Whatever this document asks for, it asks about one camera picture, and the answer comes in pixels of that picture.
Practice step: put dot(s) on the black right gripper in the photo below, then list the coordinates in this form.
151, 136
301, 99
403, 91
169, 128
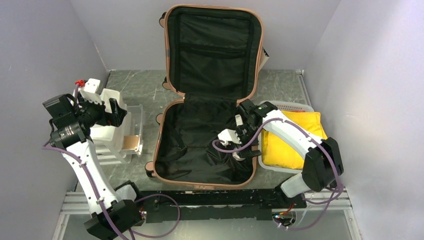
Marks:
238, 130

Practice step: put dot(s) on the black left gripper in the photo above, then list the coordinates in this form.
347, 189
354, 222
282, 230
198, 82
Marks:
114, 119

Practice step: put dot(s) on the white book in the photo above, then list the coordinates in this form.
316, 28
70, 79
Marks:
239, 122

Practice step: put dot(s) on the white plastic drawer organizer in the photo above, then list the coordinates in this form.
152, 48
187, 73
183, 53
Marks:
108, 140

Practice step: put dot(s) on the white plastic mesh basket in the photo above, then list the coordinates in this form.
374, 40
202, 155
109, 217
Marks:
313, 156

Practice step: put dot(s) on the yellow garment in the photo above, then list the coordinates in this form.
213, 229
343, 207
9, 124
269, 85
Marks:
287, 138

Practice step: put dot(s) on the small brown cardboard box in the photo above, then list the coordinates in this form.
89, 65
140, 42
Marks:
132, 143

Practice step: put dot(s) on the pink hard-shell suitcase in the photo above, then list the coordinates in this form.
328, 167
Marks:
213, 56

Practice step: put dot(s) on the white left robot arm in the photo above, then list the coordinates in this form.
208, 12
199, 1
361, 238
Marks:
113, 211

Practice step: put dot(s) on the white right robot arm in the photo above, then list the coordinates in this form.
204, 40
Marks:
315, 177

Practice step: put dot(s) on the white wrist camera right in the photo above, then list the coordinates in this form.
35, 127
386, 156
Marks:
228, 136

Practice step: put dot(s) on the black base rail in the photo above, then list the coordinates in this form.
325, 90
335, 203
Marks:
184, 205

